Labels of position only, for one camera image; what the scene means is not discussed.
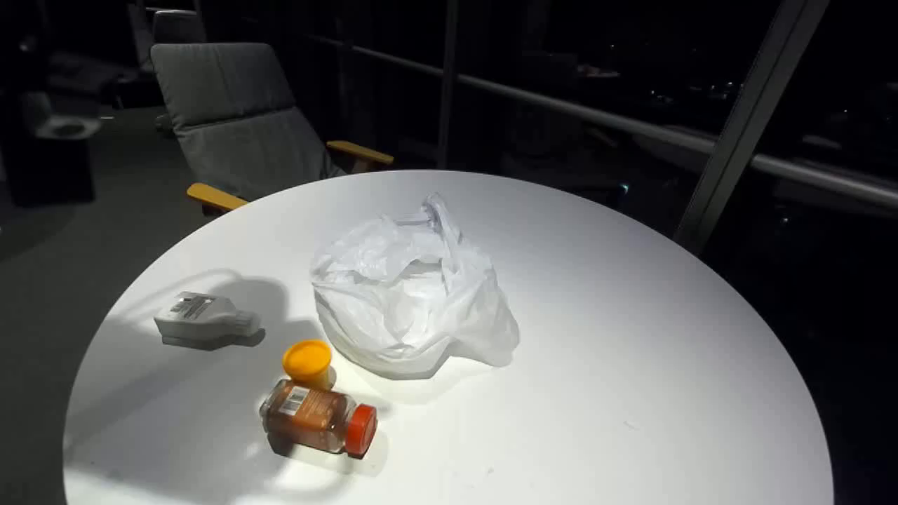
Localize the dark side table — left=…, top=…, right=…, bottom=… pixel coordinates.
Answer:
left=0, top=88, right=101, bottom=212

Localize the clear bottle with orange cap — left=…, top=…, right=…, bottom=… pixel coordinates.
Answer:
left=260, top=377, right=382, bottom=461

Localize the white plastic bag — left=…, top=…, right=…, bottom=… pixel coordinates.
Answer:
left=309, top=196, right=522, bottom=381

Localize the horizontal metal railing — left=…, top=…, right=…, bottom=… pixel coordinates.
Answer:
left=307, top=31, right=898, bottom=213

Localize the light grey window post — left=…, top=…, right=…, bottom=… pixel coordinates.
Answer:
left=671, top=0, right=835, bottom=256

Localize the small yellow bottle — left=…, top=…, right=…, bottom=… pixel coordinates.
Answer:
left=282, top=338, right=338, bottom=392

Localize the dark thin window post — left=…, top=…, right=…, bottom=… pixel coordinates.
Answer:
left=435, top=0, right=467, bottom=172

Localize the grey armchair with wooden armrests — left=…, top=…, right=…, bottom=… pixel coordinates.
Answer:
left=149, top=8, right=396, bottom=213

